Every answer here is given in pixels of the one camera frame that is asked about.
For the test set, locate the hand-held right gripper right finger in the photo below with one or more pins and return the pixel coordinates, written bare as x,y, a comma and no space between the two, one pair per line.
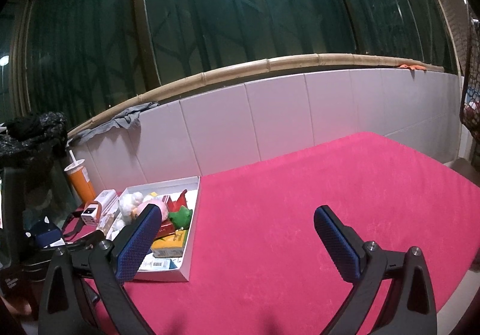
335,245

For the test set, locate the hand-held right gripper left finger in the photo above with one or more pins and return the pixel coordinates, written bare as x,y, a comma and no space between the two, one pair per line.
138,241

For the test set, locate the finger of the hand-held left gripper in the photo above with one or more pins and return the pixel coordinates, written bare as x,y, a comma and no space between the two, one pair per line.
88,239

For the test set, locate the shiny red packet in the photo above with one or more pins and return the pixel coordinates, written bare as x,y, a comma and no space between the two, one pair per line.
165,229

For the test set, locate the white plush toy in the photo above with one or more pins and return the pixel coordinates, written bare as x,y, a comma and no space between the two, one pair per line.
127,203

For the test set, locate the pink plush toy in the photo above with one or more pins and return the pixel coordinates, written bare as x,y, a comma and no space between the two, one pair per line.
165,209

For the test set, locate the red green plush toy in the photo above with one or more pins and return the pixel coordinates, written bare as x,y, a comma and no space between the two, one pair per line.
180,215

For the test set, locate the white cardboard tray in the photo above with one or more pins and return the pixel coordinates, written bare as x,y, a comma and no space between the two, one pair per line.
192,233

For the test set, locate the white orange mini projector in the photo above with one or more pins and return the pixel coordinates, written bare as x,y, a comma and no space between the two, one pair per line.
91,214

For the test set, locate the dark blue cat-ear case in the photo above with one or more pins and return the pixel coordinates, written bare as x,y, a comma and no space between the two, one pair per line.
43,237

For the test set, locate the orange cup with straw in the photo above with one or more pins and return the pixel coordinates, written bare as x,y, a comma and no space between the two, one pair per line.
80,181

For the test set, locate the red tablecloth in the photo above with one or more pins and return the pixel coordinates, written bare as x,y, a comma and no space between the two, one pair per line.
281,207

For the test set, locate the black plastic bag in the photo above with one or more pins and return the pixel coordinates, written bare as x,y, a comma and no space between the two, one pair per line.
41,128

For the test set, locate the grey cloth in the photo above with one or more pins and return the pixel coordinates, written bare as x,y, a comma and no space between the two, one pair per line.
120,119

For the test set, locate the net bag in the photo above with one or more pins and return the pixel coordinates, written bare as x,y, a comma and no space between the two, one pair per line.
473,110

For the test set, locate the orange cloth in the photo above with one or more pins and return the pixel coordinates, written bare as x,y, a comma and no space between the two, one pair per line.
412,66

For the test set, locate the large glass window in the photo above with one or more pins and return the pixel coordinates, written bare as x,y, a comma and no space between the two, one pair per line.
243,1

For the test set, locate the bamboo rail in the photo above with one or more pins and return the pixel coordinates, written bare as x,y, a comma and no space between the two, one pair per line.
292,62

